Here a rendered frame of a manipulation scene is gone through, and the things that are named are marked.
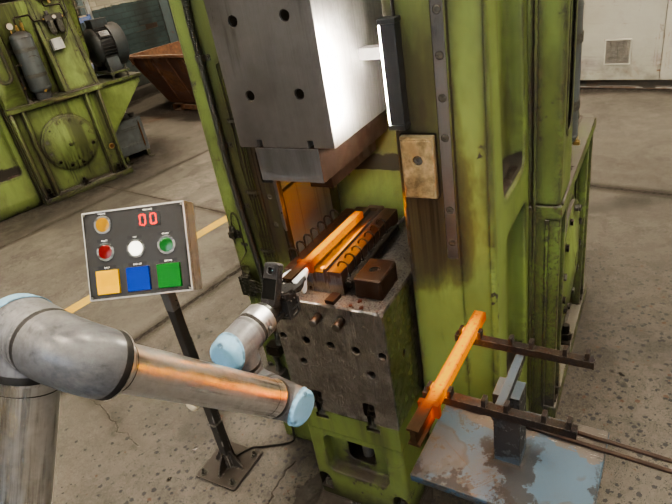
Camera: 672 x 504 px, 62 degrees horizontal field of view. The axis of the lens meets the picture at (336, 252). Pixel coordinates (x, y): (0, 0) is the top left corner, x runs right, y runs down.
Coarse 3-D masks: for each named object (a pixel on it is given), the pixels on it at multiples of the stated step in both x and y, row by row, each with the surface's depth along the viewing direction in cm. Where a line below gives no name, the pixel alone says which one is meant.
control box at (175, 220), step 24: (96, 216) 175; (120, 216) 174; (168, 216) 172; (192, 216) 178; (96, 240) 175; (120, 240) 174; (144, 240) 173; (192, 240) 175; (96, 264) 175; (120, 264) 174; (144, 264) 173; (192, 264) 173; (96, 288) 175; (168, 288) 172; (192, 288) 171
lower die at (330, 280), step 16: (368, 208) 193; (384, 208) 193; (336, 224) 190; (368, 224) 184; (384, 224) 183; (320, 240) 182; (352, 240) 175; (368, 240) 174; (304, 256) 174; (336, 256) 167; (320, 272) 163; (336, 272) 161; (320, 288) 167; (336, 288) 164
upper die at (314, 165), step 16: (384, 112) 174; (368, 128) 165; (384, 128) 175; (352, 144) 158; (368, 144) 167; (272, 160) 151; (288, 160) 148; (304, 160) 146; (320, 160) 144; (336, 160) 151; (272, 176) 154; (288, 176) 151; (304, 176) 148; (320, 176) 146
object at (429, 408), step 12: (480, 312) 140; (468, 324) 137; (480, 324) 138; (468, 336) 133; (456, 348) 130; (468, 348) 131; (456, 360) 127; (444, 372) 124; (456, 372) 125; (444, 384) 121; (432, 396) 118; (444, 396) 120; (420, 408) 114; (432, 408) 116; (420, 420) 112; (432, 420) 116; (420, 432) 112; (420, 444) 111
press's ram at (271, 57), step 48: (240, 0) 131; (288, 0) 125; (336, 0) 133; (240, 48) 138; (288, 48) 131; (336, 48) 135; (240, 96) 145; (288, 96) 138; (336, 96) 137; (384, 96) 161; (240, 144) 153; (288, 144) 146; (336, 144) 140
